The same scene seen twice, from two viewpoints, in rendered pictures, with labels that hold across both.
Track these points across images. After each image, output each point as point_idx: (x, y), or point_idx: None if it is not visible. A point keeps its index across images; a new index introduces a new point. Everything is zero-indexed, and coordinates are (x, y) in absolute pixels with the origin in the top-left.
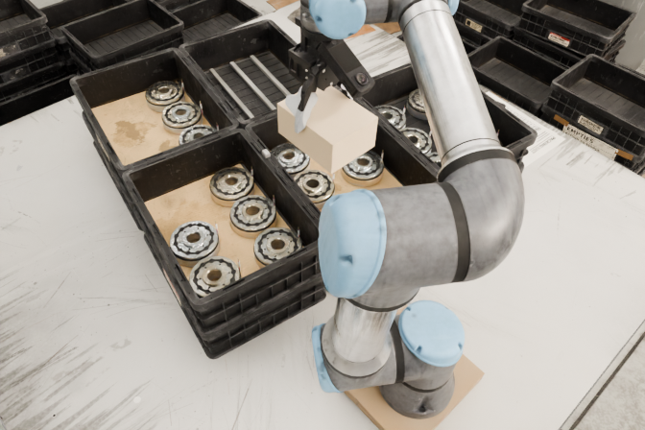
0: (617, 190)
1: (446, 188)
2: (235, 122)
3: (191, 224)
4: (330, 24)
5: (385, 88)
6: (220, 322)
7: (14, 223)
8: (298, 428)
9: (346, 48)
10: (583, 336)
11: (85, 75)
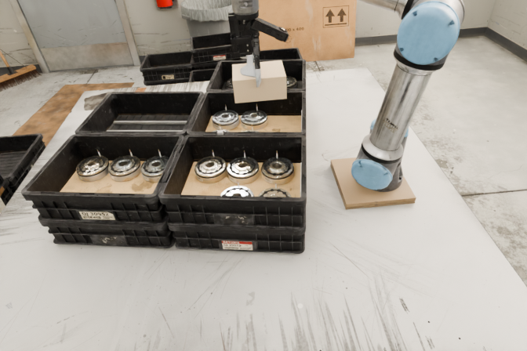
0: (329, 78)
1: None
2: (179, 135)
3: (223, 194)
4: None
5: (216, 86)
6: (302, 217)
7: (66, 330)
8: (372, 235)
9: (263, 19)
10: None
11: (30, 183)
